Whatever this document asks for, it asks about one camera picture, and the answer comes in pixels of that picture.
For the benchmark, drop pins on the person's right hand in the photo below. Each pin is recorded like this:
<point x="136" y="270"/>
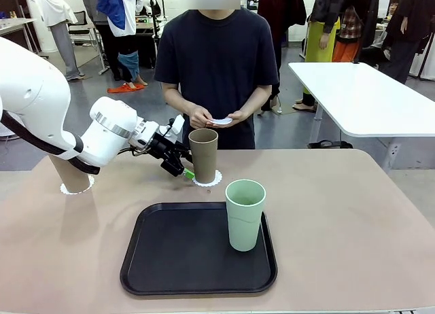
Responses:
<point x="198" y="118"/>

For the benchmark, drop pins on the black office chair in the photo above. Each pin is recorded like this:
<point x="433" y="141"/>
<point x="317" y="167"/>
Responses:
<point x="81" y="16"/>

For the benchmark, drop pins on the mint green tall cup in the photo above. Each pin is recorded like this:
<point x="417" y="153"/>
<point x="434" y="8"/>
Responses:
<point x="243" y="232"/>

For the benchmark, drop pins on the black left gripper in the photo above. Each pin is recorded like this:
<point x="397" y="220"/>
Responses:
<point x="164" y="147"/>

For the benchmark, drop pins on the mannequin with blue white jacket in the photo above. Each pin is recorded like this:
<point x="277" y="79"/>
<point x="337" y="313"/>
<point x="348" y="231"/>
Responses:
<point x="119" y="15"/>

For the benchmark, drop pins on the black plastic serving tray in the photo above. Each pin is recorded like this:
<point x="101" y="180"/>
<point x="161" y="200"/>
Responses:
<point x="176" y="259"/>

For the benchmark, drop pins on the mannequin with yellow skirt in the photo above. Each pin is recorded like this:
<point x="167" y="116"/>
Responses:
<point x="317" y="42"/>

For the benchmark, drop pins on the person's dark navy t-shirt torso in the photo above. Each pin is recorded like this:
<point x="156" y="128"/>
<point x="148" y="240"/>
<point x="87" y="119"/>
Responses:
<point x="217" y="55"/>

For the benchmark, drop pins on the white scalloped paper coaster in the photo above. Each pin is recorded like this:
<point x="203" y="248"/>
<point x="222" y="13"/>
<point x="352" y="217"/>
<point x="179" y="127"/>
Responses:
<point x="91" y="184"/>
<point x="221" y="121"/>
<point x="219" y="179"/>

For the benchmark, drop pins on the dark red hanging garment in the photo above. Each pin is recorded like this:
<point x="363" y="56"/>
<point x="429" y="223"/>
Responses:
<point x="282" y="8"/>

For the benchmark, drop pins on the person's left forearm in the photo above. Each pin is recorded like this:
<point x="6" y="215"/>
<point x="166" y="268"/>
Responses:
<point x="258" y="101"/>

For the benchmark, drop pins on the person's left hand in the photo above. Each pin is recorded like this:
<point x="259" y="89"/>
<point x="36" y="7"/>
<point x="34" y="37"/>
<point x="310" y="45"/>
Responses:
<point x="239" y="116"/>

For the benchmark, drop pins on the light tan tall cup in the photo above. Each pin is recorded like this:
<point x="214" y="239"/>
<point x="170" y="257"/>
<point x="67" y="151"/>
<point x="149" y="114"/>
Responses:
<point x="73" y="181"/>

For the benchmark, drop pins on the black tripod stand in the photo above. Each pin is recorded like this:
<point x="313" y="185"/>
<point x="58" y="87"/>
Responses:
<point x="156" y="21"/>

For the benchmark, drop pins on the grey background table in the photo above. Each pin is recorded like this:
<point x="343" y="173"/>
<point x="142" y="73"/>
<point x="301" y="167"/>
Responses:
<point x="13" y="21"/>

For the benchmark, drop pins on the wooden background work table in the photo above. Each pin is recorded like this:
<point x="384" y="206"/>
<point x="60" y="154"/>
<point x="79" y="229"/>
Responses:
<point x="146" y="26"/>

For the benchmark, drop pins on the mannequin with black robe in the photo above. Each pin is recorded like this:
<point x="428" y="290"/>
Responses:
<point x="408" y="15"/>

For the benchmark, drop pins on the orange cloth on floor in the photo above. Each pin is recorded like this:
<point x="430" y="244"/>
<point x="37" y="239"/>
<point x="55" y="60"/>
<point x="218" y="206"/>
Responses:
<point x="125" y="89"/>

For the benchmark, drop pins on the mannequin with white coat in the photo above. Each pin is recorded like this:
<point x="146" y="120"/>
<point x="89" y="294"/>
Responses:
<point x="56" y="8"/>

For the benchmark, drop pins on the dark brown tall cup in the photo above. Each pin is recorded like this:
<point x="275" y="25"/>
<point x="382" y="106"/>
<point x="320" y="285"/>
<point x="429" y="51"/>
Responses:
<point x="204" y="157"/>

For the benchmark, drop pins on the mannequin with orange trousers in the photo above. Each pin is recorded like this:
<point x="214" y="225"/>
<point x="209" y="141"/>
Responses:
<point x="345" y="50"/>

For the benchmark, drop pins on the white rectangular side table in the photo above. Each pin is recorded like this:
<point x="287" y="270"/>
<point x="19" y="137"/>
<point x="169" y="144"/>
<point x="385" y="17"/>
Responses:
<point x="360" y="96"/>

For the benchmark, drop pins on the person's right forearm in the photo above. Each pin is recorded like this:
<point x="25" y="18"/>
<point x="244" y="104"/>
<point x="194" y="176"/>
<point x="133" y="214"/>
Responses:
<point x="176" y="101"/>

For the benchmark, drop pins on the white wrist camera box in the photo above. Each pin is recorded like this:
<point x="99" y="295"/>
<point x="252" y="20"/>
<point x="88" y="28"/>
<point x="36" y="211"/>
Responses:
<point x="176" y="125"/>

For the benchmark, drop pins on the person in grey sweater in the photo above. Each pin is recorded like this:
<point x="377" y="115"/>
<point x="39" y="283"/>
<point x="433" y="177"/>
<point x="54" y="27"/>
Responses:
<point x="108" y="49"/>

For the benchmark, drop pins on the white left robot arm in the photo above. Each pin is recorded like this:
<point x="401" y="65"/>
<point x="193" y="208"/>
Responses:
<point x="34" y="96"/>

